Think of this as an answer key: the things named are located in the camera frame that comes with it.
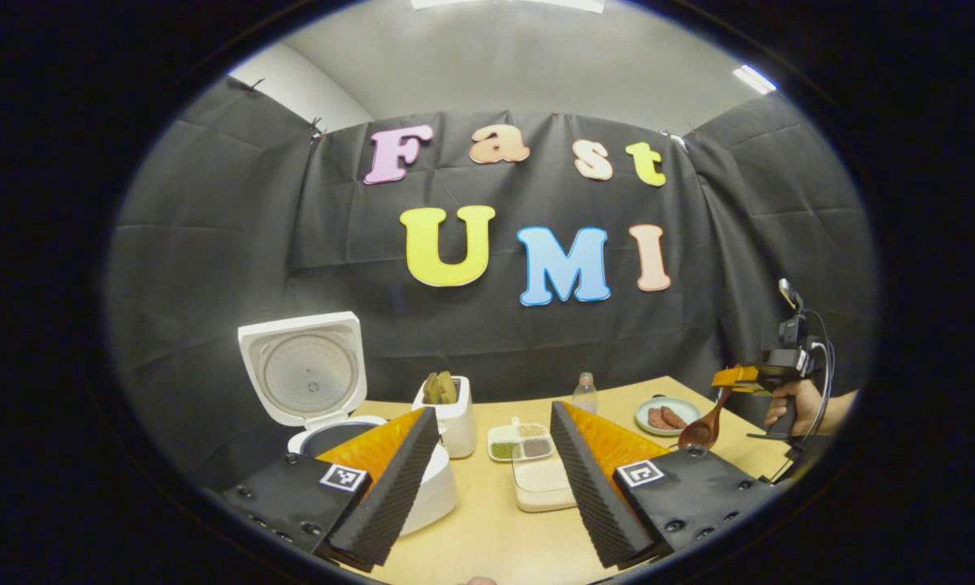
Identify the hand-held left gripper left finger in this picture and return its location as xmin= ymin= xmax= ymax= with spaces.
xmin=223 ymin=406 xmax=441 ymax=571

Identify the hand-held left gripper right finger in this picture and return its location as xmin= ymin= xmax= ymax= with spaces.
xmin=549 ymin=400 xmax=781 ymax=570

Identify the clear container of rice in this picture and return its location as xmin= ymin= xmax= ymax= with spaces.
xmin=512 ymin=457 xmax=578 ymax=513

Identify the brown wooden spoon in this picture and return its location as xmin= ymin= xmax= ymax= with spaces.
xmin=678 ymin=387 xmax=734 ymax=450

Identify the white chopstick holder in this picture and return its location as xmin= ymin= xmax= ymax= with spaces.
xmin=412 ymin=374 xmax=478 ymax=460

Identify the white rice cooker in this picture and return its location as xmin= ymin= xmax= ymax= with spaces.
xmin=238 ymin=311 xmax=458 ymax=537

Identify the pale green plate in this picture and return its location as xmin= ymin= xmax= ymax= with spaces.
xmin=635 ymin=396 xmax=702 ymax=437

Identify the white divided grain dish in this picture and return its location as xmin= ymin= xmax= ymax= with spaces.
xmin=487 ymin=417 xmax=553 ymax=462

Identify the small ceiling light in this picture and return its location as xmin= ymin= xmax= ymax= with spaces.
xmin=731 ymin=65 xmax=778 ymax=95

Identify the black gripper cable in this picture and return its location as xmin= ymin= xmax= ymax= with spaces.
xmin=804 ymin=309 xmax=836 ymax=444

